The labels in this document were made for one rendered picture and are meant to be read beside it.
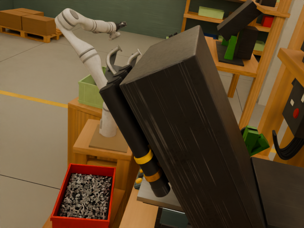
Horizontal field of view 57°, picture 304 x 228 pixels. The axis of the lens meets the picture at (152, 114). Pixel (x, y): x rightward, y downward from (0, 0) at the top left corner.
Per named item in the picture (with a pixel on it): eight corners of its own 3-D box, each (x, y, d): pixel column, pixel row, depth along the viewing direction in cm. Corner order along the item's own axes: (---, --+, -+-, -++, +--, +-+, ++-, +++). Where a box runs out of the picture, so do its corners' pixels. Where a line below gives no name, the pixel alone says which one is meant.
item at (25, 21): (-2, 32, 614) (-4, 11, 593) (22, 26, 685) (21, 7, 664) (47, 43, 594) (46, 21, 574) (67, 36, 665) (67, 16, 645)
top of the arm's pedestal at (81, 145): (72, 152, 153) (72, 146, 151) (87, 123, 181) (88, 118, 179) (130, 161, 153) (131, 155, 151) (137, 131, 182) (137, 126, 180)
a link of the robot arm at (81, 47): (49, 18, 142) (78, 61, 144) (62, 7, 138) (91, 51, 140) (59, 19, 150) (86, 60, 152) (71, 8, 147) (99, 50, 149)
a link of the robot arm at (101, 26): (109, 32, 175) (98, 30, 162) (97, 34, 178) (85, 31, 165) (108, 21, 174) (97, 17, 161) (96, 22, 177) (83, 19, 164)
